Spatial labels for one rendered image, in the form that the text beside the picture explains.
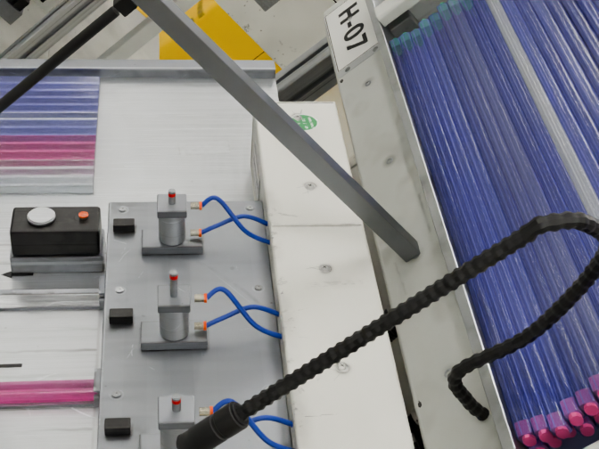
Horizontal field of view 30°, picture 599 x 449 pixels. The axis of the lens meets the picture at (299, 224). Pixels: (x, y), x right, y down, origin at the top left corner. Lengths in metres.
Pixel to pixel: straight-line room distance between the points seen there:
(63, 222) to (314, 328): 0.26
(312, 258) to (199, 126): 0.33
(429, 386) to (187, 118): 0.48
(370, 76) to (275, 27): 1.00
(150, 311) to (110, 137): 0.33
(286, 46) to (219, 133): 0.98
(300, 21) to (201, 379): 1.37
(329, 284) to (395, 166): 0.18
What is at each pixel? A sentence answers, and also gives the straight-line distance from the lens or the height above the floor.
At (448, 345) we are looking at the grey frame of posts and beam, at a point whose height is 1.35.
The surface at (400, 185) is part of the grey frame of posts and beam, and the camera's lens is 0.99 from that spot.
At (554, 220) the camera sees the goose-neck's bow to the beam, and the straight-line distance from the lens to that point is 0.60.
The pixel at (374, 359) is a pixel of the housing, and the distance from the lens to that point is 0.82.
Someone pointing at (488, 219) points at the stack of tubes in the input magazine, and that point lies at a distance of 0.85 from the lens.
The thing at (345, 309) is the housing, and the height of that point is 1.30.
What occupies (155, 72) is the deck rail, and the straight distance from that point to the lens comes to 1.26.
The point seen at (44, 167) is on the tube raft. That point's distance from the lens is 1.11.
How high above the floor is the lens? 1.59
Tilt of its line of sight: 20 degrees down
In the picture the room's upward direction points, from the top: 56 degrees clockwise
